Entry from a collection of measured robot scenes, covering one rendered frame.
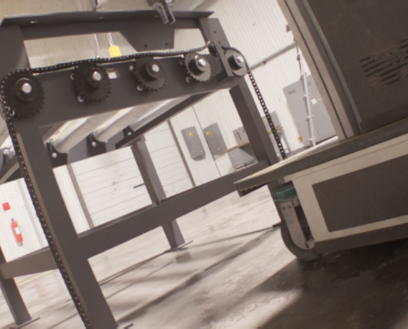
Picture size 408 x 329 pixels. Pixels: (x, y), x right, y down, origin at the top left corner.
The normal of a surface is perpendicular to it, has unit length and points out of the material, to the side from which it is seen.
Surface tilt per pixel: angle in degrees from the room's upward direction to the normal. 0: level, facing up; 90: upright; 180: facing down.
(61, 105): 90
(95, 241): 90
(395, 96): 90
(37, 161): 90
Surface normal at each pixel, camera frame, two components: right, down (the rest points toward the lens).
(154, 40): 0.67, -0.29
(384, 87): -0.71, 0.27
